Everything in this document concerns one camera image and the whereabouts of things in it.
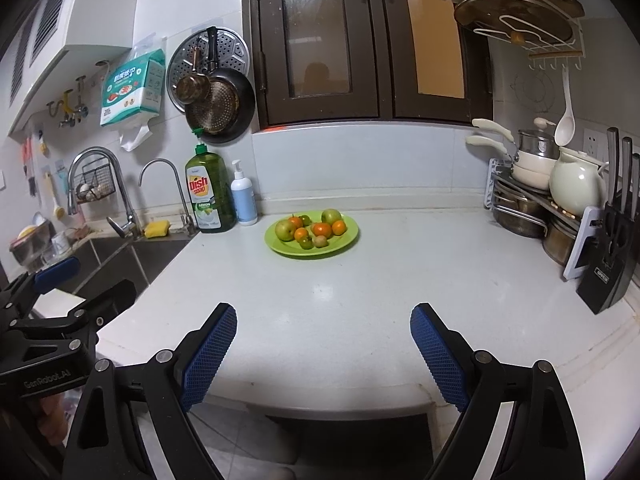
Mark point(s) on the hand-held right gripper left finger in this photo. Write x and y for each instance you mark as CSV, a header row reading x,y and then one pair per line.
x,y
210,355

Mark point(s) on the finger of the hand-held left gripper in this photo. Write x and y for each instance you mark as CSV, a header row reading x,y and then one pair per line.
x,y
112,297
57,272

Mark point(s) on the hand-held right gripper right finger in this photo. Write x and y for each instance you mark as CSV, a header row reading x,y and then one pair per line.
x,y
440,355

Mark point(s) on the yellow-green apple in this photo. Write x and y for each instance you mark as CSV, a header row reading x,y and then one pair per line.
x,y
285,230
331,216

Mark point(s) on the green plate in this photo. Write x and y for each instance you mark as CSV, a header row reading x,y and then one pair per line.
x,y
342,245

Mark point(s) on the small brown fruit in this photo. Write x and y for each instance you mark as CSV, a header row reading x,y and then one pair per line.
x,y
320,241

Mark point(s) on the large orange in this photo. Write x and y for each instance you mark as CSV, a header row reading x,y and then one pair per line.
x,y
322,229

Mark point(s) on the person's left hand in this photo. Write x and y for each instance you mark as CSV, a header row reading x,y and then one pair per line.
x,y
47,410

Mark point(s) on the white cup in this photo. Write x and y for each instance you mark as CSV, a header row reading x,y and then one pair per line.
x,y
60,242

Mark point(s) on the steel sink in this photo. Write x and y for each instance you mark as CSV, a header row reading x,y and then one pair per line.
x,y
120,260

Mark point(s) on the yellow dish brush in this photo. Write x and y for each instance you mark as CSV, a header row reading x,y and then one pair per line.
x,y
57,207

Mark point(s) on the yellow sponge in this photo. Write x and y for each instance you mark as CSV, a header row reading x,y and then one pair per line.
x,y
156,230

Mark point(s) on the large steel faucet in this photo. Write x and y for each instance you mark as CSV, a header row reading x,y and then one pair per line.
x,y
122,190

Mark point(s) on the orange hanging cloth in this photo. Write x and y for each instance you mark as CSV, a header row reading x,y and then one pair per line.
x,y
26,155

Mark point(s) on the small steel faucet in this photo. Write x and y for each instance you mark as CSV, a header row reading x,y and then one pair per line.
x,y
176,180

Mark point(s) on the green dish soap bottle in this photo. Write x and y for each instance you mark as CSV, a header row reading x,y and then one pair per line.
x,y
210,195

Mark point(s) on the white pump bottle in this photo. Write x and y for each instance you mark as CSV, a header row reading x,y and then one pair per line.
x,y
245,205

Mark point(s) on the white pot rack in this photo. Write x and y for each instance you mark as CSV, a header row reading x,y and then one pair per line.
x,y
580,255

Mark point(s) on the black knife block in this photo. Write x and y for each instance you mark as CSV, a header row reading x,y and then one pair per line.
x,y
607,280

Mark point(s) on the paper towel pack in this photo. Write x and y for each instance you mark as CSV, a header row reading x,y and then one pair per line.
x,y
132,90

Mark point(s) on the copper mesh strainer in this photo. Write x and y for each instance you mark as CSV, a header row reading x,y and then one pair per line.
x,y
215,107

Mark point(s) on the cream kettle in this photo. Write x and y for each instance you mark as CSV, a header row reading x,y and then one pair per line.
x,y
575,185

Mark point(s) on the cream saucepan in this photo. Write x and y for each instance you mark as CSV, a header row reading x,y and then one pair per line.
x,y
487,142
492,127

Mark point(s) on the small copper pot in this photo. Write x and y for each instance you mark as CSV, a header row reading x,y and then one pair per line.
x,y
192,89

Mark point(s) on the steel pot with lid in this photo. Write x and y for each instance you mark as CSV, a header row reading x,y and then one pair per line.
x,y
537,145

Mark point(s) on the black frying pan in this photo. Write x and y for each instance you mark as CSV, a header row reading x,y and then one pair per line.
x,y
245,105

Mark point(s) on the white ladle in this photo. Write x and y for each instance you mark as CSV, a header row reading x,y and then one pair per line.
x,y
562,132

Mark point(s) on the round steel steamer plate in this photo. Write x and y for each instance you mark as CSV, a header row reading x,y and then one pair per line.
x,y
230,50

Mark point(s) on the round wooden cutting board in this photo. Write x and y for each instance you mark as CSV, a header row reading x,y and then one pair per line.
x,y
480,12

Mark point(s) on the wall water tap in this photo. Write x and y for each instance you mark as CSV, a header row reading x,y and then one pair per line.
x,y
67,110

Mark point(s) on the white wall outlet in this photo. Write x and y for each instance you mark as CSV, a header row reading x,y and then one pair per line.
x,y
592,145

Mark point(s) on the white vented wall cabinet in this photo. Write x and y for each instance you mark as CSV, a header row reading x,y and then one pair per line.
x,y
100,10

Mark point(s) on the dark brown window frame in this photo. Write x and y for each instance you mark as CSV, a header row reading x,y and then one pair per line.
x,y
260,60

